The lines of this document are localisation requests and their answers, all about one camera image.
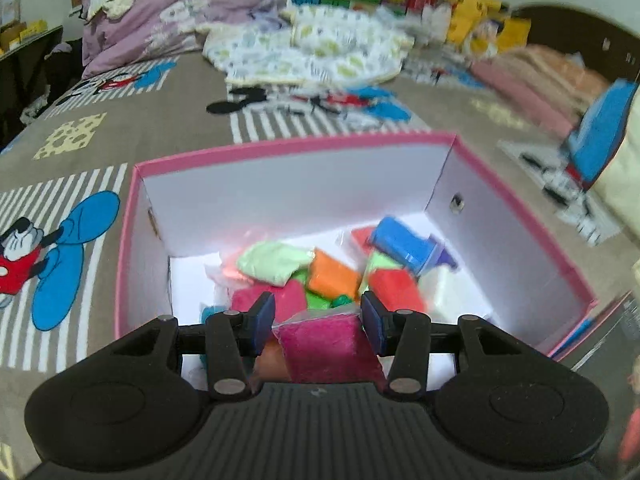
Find red clay packet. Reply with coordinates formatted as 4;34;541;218
368;269;426;313

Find magenta clay packet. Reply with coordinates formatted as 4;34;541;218
273;304;385;386

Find pink box lid with photo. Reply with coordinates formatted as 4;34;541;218
553;290;639;370

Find dark desk with clutter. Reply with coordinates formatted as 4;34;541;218
0;26;63;148

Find pink clay packet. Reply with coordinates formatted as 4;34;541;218
231;280;307;324

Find light green clay packet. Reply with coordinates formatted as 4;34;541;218
236;240;314;287

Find orange clay packet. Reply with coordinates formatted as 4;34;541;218
306;249;361;300

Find blue clay packet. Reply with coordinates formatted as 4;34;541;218
369;216;437;276

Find pink cardboard box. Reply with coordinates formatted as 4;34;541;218
114;132;597;354

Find Mickey Mouse bed sheet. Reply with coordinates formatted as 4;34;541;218
1;53;639;479

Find white leaf-print blanket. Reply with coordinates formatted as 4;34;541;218
203;4;414;88

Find cream and blue quilt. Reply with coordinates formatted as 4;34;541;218
565;79;639;235

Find folded pink blankets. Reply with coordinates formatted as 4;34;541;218
470;44;611;140

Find purple floral duvet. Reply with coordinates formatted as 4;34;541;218
82;0;260;79

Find Pikachu plush toy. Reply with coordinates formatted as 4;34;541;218
446;0;532;58

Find dark wooden headboard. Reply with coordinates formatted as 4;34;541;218
511;3;639;81

